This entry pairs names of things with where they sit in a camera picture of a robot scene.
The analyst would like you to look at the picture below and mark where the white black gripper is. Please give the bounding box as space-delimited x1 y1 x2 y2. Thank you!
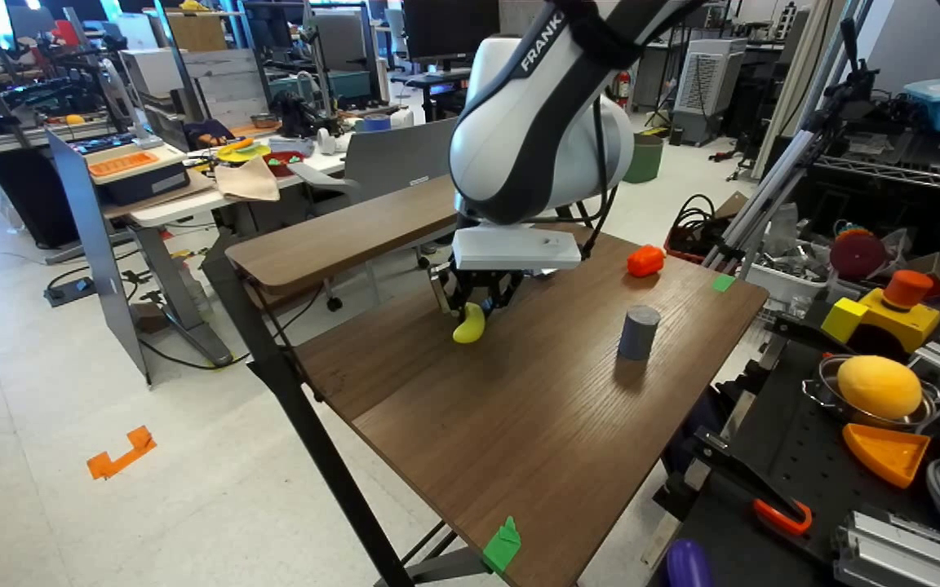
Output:
437 224 580 315

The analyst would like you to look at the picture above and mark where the yellow toy banana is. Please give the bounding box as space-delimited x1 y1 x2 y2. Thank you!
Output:
452 302 488 347

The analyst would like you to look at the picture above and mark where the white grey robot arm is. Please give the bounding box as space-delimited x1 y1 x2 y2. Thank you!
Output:
437 0 701 313

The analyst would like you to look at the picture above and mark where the red toy bell pepper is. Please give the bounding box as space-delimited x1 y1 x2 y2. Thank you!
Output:
627 245 666 277

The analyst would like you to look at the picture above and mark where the grey cylinder block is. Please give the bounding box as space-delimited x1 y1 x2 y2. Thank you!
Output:
618 307 660 363

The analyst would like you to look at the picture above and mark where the wooden table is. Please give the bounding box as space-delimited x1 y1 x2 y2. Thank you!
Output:
300 237 763 587

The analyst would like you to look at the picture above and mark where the small green tape piece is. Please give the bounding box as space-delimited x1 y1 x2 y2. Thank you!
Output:
712 274 735 295

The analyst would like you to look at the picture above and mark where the green tape strip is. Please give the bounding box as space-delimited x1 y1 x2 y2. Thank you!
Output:
485 514 524 572

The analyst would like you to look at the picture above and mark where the purple round object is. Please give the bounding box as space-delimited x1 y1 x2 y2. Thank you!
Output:
664 537 714 587

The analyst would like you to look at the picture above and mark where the dark red round disc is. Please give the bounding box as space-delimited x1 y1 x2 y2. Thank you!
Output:
831 228 893 282

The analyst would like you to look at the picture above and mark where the yellow foam ball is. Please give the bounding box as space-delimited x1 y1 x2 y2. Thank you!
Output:
836 355 925 422

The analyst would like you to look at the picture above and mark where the yellow block with red knob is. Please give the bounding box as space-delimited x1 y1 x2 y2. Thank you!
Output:
820 272 940 351

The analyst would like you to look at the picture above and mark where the orange foam wedge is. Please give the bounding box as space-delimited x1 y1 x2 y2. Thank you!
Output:
842 424 931 489

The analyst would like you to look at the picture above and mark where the orange floor bracket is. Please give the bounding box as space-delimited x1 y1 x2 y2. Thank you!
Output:
84 424 156 478

